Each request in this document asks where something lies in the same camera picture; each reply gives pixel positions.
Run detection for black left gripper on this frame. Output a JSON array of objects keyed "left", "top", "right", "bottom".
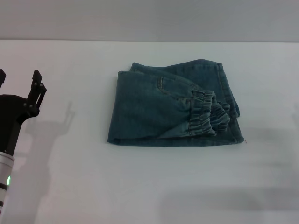
[{"left": 0, "top": 68, "right": 48, "bottom": 160}]

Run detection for blue denim shorts with print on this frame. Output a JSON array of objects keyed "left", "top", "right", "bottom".
[{"left": 107, "top": 59, "right": 246, "bottom": 148}]

